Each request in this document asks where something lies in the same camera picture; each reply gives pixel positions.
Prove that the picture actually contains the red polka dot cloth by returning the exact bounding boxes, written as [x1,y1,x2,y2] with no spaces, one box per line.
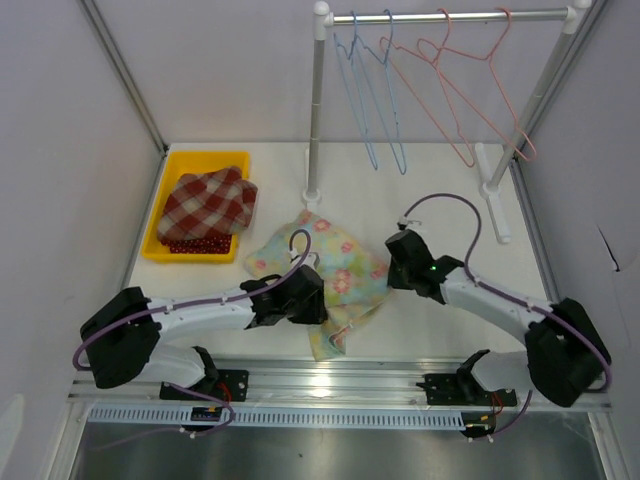
[161,235,233,255]

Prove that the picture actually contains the white metal clothes rack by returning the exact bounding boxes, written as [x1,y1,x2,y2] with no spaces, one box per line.
[302,0,594,245]

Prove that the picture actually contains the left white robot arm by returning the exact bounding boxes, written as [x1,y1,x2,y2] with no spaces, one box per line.
[74,265,328,400]

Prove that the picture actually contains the pastel floral skirt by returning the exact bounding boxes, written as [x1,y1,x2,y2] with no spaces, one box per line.
[244,210,390,361]

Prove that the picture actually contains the purple cable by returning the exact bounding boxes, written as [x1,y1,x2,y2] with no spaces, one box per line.
[72,228,314,370]
[402,193,617,392]

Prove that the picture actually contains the red plaid skirt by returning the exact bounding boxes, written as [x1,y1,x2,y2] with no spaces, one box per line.
[156,167,258,244]

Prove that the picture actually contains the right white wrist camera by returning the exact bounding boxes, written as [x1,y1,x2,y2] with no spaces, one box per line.
[397,216,422,230]

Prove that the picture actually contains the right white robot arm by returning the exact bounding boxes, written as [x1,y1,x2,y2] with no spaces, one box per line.
[385,229,611,407]

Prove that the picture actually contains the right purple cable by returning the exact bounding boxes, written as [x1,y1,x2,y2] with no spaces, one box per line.
[402,193,617,392]

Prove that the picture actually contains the white slotted cable duct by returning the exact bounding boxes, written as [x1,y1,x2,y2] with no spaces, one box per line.
[88,404,465,431]

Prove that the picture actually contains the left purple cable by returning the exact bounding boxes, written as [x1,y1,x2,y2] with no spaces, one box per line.
[72,228,314,370]

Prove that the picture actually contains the yellow plastic tray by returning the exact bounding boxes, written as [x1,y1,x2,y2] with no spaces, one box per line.
[139,148,250,264]

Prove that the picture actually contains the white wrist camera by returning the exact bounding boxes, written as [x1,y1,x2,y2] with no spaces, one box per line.
[290,252,320,269]
[397,216,422,230]

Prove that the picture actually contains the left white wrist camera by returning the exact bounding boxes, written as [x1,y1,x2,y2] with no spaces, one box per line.
[290,252,320,269]

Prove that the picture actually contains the aluminium mounting rail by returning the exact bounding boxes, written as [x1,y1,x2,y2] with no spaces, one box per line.
[67,357,612,413]

